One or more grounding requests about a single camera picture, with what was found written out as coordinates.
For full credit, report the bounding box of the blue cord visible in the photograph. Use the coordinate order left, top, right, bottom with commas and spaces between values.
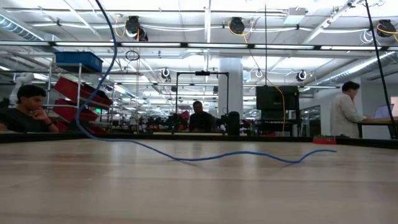
74, 0, 338, 165

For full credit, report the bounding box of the black cylindrical bin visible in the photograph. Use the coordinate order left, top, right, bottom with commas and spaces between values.
226, 111, 241, 136

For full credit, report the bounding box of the white round pillar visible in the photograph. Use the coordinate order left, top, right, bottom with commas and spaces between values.
218, 57, 244, 119

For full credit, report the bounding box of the ceiling light strip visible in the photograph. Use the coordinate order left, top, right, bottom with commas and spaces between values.
187, 42, 249, 49
121, 42, 182, 48
55, 42, 115, 48
322, 45, 382, 51
254, 44, 315, 50

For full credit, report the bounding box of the black monitor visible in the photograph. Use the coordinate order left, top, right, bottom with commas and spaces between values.
256, 85, 300, 121

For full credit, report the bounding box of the thin black vertical pole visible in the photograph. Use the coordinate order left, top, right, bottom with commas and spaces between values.
264, 4, 267, 87

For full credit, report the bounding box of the metal shelf rack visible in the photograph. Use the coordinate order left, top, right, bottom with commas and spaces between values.
45, 62, 115, 134

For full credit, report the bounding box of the small red block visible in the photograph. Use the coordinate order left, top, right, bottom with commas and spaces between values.
312, 134, 337, 146

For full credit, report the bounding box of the blue storage bin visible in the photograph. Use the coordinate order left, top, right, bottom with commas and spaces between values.
55, 51, 104, 73

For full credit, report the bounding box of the white ceiling unit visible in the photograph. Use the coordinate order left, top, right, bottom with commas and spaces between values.
283, 6, 307, 25

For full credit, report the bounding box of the wooden desk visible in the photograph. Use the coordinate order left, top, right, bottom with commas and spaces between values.
356, 117, 398, 139

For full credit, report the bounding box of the open laptop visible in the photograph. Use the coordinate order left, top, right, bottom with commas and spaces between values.
374, 103, 395, 119

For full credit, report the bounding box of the black slanted pole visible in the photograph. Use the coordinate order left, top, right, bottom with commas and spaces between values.
364, 0, 398, 140

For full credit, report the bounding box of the black background rig frame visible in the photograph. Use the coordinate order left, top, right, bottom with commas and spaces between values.
175, 70, 230, 134

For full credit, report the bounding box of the yellow hanging cable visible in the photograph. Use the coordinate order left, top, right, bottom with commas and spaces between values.
272, 84, 286, 133

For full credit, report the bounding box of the hanging black cable loop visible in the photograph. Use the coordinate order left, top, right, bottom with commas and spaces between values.
124, 49, 141, 62

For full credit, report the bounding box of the black ceiling cable reel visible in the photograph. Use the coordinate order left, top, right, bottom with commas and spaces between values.
228, 16, 246, 35
125, 15, 149, 42
376, 19, 397, 38

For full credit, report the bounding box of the silver ventilation duct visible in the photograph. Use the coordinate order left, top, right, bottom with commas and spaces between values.
313, 50, 398, 86
0, 14, 44, 42

